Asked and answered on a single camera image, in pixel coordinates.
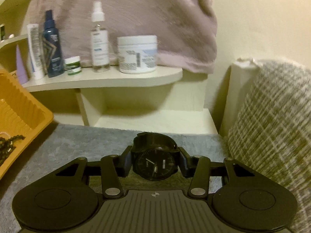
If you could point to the white cream jar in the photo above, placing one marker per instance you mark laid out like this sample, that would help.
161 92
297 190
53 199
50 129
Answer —
137 54

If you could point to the lilac tube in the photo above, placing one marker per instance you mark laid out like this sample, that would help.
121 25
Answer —
20 68

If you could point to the black white standing tube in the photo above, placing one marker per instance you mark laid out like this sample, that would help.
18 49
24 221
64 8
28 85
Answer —
2 30

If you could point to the white pillow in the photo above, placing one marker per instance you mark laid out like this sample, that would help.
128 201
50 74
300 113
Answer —
242 73

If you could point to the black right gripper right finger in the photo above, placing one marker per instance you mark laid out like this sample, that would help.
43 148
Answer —
197 168

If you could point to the grey fluffy mat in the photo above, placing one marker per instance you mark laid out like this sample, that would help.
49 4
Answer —
59 144

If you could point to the orange plastic tray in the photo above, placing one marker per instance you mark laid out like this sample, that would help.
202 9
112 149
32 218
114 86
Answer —
21 114

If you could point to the clear spray bottle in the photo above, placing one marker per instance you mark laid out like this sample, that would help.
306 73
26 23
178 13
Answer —
99 40

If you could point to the cream wooden shelf unit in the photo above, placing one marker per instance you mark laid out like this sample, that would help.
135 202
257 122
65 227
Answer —
167 100

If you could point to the pink hanging towel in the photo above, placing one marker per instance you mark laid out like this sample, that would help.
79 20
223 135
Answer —
186 29

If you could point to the small green lid jar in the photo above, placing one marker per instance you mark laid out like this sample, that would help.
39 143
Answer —
73 65

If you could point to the white blue tube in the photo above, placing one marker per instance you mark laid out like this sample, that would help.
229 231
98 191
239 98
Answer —
35 51

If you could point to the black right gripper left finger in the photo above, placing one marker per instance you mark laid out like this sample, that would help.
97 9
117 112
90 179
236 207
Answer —
113 167

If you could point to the black wrist watch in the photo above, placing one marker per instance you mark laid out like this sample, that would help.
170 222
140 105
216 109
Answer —
154 156

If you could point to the dark blue spray bottle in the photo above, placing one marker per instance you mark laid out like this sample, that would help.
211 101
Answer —
51 46

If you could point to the grey plaid pillow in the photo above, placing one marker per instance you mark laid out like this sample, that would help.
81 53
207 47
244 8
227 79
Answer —
272 132

